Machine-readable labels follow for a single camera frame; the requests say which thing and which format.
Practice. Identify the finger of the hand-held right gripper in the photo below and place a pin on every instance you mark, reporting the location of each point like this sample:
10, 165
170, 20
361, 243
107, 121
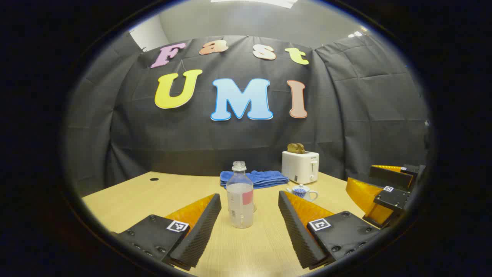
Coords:
390, 177
392, 198

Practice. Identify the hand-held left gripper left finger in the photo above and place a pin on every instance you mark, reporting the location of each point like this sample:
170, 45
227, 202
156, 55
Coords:
200, 234

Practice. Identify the white blue-patterned teacup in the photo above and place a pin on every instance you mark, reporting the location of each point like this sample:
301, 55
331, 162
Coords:
303, 195

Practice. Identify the folded blue towel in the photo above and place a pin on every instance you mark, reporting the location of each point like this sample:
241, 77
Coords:
265, 178

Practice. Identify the clear plastic water bottle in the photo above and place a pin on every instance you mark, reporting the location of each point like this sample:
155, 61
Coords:
240, 200

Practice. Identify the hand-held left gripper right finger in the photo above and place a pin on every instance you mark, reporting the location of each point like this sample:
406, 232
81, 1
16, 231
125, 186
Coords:
298, 234

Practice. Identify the ceiling light panel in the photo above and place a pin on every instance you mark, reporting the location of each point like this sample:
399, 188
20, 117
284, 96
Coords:
253, 2

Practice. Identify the white toaster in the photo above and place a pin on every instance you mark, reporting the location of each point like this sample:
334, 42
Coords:
300, 167

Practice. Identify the black backdrop cloth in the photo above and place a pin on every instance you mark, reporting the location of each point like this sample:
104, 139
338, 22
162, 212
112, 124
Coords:
192, 142

